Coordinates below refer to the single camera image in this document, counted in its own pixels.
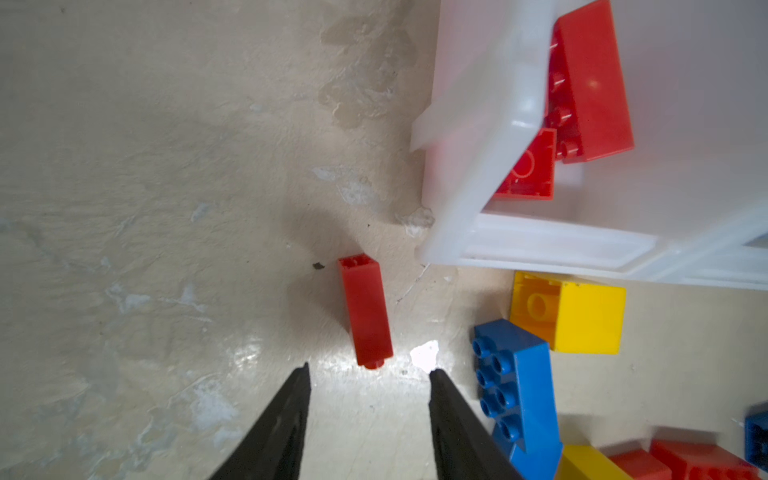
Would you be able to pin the yellow brick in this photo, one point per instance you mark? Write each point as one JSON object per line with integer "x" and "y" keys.
{"x": 572, "y": 315}
{"x": 581, "y": 462}

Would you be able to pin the blue brick right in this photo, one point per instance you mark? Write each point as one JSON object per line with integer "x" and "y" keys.
{"x": 756, "y": 440}

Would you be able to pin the blue long brick left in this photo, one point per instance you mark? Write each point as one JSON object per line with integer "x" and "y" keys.
{"x": 514, "y": 374}

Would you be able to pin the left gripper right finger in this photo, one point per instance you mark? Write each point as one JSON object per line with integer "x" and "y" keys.
{"x": 463, "y": 449}

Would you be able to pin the small red brick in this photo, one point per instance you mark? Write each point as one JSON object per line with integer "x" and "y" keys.
{"x": 532, "y": 178}
{"x": 641, "y": 465}
{"x": 366, "y": 306}

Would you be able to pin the small red brick top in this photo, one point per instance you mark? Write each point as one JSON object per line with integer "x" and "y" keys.
{"x": 366, "y": 306}

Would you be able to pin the red long diagonal brick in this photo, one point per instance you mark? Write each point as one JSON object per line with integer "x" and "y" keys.
{"x": 587, "y": 102}

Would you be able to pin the left white bin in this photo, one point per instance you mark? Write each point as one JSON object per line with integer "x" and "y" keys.
{"x": 686, "y": 205}

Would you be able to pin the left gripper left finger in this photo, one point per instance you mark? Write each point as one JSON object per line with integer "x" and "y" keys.
{"x": 273, "y": 447}

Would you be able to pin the red wide brick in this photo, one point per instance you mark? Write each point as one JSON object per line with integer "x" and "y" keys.
{"x": 697, "y": 461}

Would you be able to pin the yellow brick top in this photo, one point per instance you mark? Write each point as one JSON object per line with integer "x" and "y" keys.
{"x": 572, "y": 315}

